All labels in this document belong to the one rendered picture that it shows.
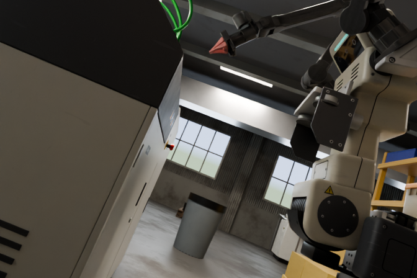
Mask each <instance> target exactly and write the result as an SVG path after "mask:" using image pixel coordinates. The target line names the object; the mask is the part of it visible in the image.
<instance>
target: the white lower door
mask: <svg viewBox="0 0 417 278"><path fill-rule="evenodd" d="M163 146H164V141H163V136H162V133H161V128H160V124H159V119H158V114H156V117H155V119H154V121H153V124H152V126H151V128H150V130H149V132H148V134H147V136H146V138H145V141H144V143H143V145H142V147H141V150H140V152H139V154H138V156H137V158H136V160H135V162H134V164H133V167H132V169H131V171H130V174H129V175H128V178H127V180H126V182H125V184H124V186H123V188H122V191H121V193H120V195H119V197H118V199H117V201H116V203H115V206H114V208H113V210H112V212H111V214H110V217H109V219H108V221H107V223H106V225H105V227H104V229H103V232H102V234H101V236H100V238H99V241H98V242H97V244H96V247H95V249H94V251H93V253H92V256H91V258H90V260H89V262H88V264H87V266H86V268H85V270H84V273H83V275H82V277H81V278H105V276H106V274H107V272H108V270H109V267H110V265H111V263H112V261H113V258H114V256H115V254H116V252H117V250H118V247H119V245H120V242H121V240H122V238H123V236H124V234H125V231H126V229H127V227H128V224H129V223H130V221H131V219H132V216H133V213H134V211H135V209H136V207H137V205H138V202H139V200H140V198H141V195H142V193H143V191H144V189H145V187H146V184H147V182H148V180H149V178H150V176H151V173H152V171H153V168H154V166H155V164H156V162H157V160H158V157H159V155H160V153H161V150H162V149H163Z"/></svg>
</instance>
